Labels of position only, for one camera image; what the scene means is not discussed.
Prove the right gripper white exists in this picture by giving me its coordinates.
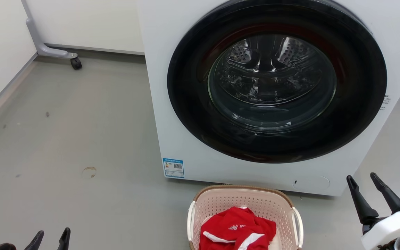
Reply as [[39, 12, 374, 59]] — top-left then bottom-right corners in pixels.
[[347, 173, 400, 250]]

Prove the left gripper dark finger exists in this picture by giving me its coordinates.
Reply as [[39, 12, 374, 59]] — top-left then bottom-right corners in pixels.
[[58, 227, 71, 250], [25, 230, 44, 250]]

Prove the blue energy label sticker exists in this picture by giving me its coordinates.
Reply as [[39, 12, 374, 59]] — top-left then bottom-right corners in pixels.
[[162, 157, 185, 179]]

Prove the white front-load washing machine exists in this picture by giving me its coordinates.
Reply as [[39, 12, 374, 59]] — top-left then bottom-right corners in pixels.
[[137, 0, 400, 197]]

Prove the beige perforated laundry basket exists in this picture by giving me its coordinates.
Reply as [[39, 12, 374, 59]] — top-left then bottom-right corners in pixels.
[[187, 185, 304, 250]]

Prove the round white filter cover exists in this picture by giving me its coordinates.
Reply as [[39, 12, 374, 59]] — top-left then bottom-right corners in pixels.
[[292, 175, 331, 191]]

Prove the round black washing machine door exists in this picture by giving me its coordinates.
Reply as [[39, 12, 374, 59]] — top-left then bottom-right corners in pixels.
[[167, 0, 388, 164]]

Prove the red sports shirt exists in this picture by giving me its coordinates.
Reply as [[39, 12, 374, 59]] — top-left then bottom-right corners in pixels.
[[199, 206, 277, 250]]

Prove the grey metal frame leg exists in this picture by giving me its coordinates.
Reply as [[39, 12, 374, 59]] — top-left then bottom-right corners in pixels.
[[21, 0, 78, 59]]

